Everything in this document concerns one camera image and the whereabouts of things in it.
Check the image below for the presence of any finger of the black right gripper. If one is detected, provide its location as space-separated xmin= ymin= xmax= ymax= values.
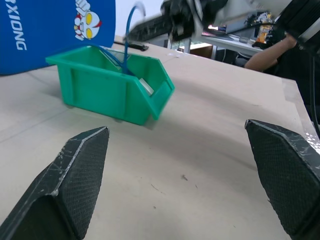
xmin=123 ymin=14 xmax=174 ymax=43

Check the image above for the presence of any blue banner with cartoon print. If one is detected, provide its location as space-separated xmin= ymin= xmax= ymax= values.
xmin=0 ymin=0 xmax=117 ymax=76

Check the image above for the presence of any person in black shirt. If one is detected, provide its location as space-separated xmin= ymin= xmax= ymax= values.
xmin=244 ymin=31 xmax=313 ymax=106

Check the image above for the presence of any white office desk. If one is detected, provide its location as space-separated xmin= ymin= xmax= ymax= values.
xmin=198 ymin=31 xmax=266 ymax=60

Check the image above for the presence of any blue cable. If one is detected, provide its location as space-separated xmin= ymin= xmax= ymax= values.
xmin=86 ymin=1 xmax=147 ymax=76

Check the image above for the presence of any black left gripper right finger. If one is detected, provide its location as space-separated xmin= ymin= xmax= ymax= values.
xmin=244 ymin=119 xmax=320 ymax=240

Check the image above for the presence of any white coupler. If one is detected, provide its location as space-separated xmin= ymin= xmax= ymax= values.
xmin=138 ymin=77 xmax=156 ymax=97

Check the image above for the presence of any green plastic storage bin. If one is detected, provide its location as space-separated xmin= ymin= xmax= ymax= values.
xmin=45 ymin=45 xmax=176 ymax=126

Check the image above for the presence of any yellow snack bag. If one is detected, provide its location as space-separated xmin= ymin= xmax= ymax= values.
xmin=255 ymin=23 xmax=273 ymax=44

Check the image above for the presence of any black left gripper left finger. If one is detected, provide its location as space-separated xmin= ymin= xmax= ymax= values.
xmin=0 ymin=126 xmax=111 ymax=240

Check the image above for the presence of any small flat black object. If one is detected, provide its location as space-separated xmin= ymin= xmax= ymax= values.
xmin=126 ymin=42 xmax=150 ymax=52

